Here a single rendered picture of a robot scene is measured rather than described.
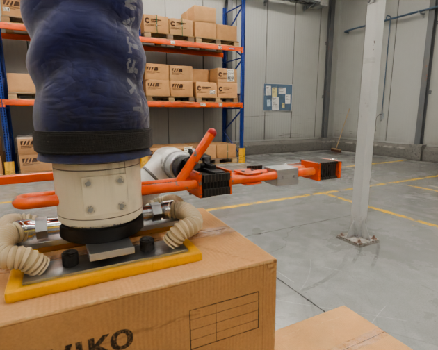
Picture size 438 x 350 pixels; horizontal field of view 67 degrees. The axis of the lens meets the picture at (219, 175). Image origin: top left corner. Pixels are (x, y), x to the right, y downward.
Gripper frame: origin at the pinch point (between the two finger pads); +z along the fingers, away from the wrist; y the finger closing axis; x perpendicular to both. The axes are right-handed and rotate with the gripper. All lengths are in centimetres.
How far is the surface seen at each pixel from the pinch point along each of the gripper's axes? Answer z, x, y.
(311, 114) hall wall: -841, -800, -7
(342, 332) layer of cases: -7, -57, 66
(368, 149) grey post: -159, -255, 22
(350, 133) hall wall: -759, -911, 59
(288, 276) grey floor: -132, -134, 120
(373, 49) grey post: -159, -251, -75
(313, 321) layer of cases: -17, -52, 66
